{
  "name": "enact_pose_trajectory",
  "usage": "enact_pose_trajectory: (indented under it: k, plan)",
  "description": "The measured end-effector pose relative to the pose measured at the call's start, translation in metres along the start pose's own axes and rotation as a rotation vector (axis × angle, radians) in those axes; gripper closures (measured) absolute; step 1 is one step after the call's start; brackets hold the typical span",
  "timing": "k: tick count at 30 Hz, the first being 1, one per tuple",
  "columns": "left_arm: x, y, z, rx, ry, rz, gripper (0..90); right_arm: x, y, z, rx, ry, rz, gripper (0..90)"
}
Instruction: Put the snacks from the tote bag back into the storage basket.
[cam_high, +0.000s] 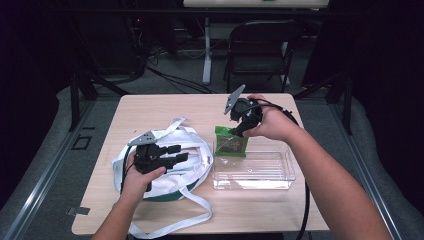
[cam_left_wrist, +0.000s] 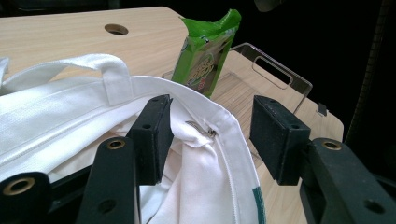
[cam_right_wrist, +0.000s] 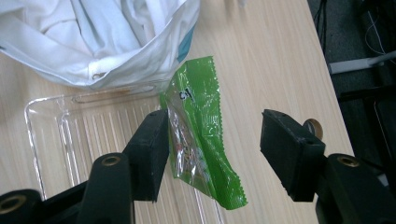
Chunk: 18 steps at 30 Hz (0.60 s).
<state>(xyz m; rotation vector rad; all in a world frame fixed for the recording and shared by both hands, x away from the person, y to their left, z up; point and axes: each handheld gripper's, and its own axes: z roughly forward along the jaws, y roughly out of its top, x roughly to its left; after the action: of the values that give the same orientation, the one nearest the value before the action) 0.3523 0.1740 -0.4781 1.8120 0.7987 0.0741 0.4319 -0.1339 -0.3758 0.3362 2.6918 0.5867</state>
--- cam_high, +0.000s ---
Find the black metal stand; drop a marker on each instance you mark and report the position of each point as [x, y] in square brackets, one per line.
[75, 100]
[348, 100]

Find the white tote bag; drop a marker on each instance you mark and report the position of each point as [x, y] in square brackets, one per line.
[196, 143]

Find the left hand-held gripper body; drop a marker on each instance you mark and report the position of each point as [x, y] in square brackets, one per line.
[148, 160]

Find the white desk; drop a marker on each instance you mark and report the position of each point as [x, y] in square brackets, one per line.
[253, 3]

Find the person's left hand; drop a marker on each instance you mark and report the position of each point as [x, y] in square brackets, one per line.
[138, 185]

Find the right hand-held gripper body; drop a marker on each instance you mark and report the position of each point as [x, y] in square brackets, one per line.
[248, 111]

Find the light wooden table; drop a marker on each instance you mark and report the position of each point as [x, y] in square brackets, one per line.
[186, 110]

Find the grey tape piece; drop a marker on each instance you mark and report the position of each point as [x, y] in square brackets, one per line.
[78, 210]

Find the black folding chair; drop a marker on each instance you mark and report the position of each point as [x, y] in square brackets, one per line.
[260, 43]

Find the green snack packet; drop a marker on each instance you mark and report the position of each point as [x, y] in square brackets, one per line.
[231, 143]

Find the person's right hand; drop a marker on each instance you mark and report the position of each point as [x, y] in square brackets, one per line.
[273, 123]

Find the metal floor rail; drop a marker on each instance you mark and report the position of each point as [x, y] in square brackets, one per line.
[40, 186]
[363, 146]

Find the clear plastic container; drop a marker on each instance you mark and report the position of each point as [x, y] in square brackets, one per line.
[260, 170]

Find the dark equipment with red light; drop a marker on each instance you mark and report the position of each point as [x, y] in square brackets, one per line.
[136, 40]

